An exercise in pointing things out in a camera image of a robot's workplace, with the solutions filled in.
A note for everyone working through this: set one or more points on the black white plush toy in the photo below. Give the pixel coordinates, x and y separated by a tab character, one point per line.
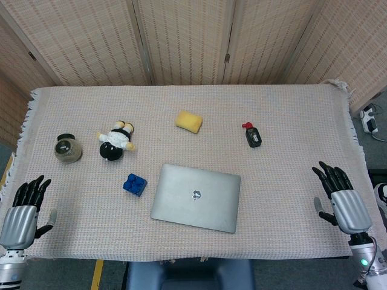
116	139

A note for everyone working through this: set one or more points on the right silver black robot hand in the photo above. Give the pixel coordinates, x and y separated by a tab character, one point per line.
350	211

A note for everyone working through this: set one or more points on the woven folding screen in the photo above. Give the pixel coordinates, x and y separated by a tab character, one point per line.
181	45

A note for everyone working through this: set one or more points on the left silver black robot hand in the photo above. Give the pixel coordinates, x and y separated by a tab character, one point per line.
19	222

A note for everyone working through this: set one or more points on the round glass jar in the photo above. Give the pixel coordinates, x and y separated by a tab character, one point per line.
68	149

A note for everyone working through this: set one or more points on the blue toy building block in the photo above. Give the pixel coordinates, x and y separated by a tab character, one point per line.
135	185

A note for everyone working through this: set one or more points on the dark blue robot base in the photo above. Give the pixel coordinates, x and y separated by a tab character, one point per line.
187	272

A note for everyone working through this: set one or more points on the white black shoe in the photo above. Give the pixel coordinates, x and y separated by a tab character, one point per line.
381	196

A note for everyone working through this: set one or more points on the black bottle with red cap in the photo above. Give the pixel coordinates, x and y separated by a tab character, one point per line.
253	137

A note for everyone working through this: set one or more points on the silver laptop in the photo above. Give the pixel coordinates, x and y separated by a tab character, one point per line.
187	196

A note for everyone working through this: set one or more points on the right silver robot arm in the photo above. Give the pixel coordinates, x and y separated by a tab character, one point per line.
362	253

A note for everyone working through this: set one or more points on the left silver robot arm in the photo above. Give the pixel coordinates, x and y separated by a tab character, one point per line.
9	272

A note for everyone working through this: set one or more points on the beige woven tablecloth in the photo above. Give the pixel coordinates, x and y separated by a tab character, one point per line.
272	187

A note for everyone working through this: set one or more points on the yellow sponge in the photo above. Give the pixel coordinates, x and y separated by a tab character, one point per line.
188	121

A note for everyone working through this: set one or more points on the white power strip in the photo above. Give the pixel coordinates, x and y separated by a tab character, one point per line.
367	116

